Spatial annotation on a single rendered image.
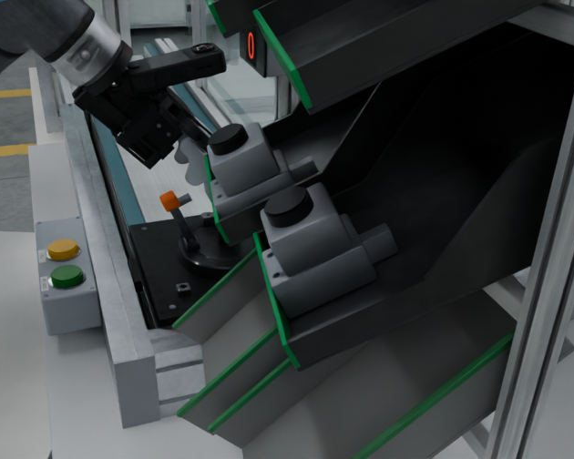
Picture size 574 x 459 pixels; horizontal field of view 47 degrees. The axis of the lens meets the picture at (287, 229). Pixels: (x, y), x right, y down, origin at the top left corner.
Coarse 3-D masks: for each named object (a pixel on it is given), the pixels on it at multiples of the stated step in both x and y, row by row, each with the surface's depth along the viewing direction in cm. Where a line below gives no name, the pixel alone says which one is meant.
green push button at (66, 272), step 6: (54, 270) 86; (60, 270) 86; (66, 270) 86; (72, 270) 86; (78, 270) 87; (54, 276) 85; (60, 276) 85; (66, 276) 85; (72, 276) 85; (78, 276) 86; (54, 282) 85; (60, 282) 85; (66, 282) 85; (72, 282) 85; (78, 282) 86
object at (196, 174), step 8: (200, 128) 78; (184, 144) 78; (192, 144) 79; (184, 152) 79; (192, 152) 79; (200, 152) 79; (192, 160) 80; (200, 160) 80; (192, 168) 80; (200, 168) 80; (192, 176) 80; (200, 176) 80; (192, 184) 81
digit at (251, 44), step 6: (246, 30) 99; (252, 30) 96; (246, 36) 100; (252, 36) 97; (246, 42) 100; (252, 42) 97; (246, 48) 101; (252, 48) 98; (246, 54) 101; (252, 54) 98; (252, 60) 99
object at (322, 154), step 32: (512, 32) 47; (416, 64) 47; (448, 64) 47; (352, 96) 61; (384, 96) 48; (416, 96) 48; (288, 128) 61; (320, 128) 61; (352, 128) 48; (384, 128) 49; (288, 160) 58; (320, 160) 56; (352, 160) 50; (224, 224) 50; (256, 224) 51
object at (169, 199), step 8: (168, 192) 85; (160, 200) 84; (168, 200) 84; (176, 200) 84; (184, 200) 85; (168, 208) 84; (176, 208) 85; (176, 216) 85; (184, 224) 86; (184, 232) 87; (192, 232) 89; (192, 240) 88
